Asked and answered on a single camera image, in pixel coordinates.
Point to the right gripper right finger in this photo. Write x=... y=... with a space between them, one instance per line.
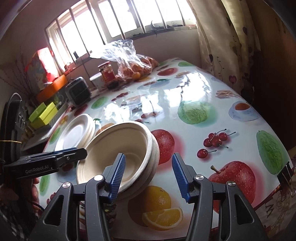
x=237 y=219

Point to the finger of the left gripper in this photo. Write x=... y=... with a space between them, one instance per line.
x=47 y=154
x=67 y=157

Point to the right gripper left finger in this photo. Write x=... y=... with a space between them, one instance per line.
x=60 y=219

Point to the white paper plate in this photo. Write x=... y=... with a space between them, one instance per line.
x=77 y=134

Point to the beige paper bowl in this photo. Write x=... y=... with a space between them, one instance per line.
x=132 y=139
x=145 y=178

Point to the person left hand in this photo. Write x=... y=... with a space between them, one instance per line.
x=35 y=194

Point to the grey side shelf board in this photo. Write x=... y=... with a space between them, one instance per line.
x=40 y=136

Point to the lime green box upper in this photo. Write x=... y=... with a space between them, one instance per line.
x=37 y=112

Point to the lime green box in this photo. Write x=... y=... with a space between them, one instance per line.
x=45 y=116
x=37 y=112

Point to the lime green box lower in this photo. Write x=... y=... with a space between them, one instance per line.
x=45 y=116

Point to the striped black white box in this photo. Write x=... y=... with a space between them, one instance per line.
x=54 y=119

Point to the orange box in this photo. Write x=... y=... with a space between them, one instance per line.
x=52 y=89

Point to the black binder clip right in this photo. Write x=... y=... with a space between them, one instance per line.
x=285 y=179

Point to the grey portable heater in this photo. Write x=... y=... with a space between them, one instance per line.
x=78 y=92

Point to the white yogurt tub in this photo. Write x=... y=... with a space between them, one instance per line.
x=98 y=82

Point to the red label sauce jar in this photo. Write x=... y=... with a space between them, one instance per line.
x=108 y=75

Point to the plastic bag of oranges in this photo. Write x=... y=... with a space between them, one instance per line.
x=131 y=66

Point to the floral cream curtain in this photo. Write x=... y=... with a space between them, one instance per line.
x=228 y=41

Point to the black camera box left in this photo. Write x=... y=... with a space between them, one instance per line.
x=13 y=122

